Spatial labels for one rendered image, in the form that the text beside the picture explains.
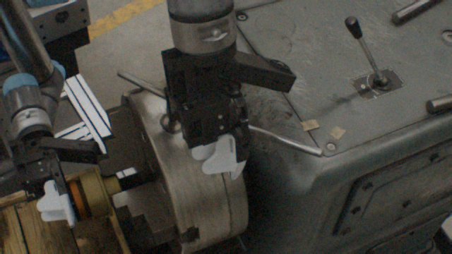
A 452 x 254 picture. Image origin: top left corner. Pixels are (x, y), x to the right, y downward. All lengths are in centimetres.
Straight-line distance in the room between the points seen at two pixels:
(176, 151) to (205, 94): 23
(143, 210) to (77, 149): 19
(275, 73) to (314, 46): 33
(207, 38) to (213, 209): 38
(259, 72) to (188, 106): 10
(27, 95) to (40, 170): 18
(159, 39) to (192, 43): 219
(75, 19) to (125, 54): 141
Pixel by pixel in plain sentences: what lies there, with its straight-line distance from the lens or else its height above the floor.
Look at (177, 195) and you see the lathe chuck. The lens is 91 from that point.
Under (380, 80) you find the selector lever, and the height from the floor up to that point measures 127.
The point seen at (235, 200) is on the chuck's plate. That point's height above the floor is 115.
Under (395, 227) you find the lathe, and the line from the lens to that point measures 131.
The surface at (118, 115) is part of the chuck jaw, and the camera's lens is 100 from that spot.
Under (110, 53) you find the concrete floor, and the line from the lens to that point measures 278.
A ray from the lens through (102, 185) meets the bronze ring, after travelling 100.
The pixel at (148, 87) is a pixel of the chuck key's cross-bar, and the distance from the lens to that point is 88.
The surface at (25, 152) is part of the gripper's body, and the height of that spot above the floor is 110.
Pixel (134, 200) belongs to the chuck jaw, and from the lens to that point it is 100.
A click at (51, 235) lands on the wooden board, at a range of 124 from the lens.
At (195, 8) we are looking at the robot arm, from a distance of 62.
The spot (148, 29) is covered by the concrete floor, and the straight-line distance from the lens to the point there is 288.
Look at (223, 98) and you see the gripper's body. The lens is 69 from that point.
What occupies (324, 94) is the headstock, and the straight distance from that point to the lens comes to 96.
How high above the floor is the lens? 197
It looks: 53 degrees down
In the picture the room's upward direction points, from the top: 4 degrees clockwise
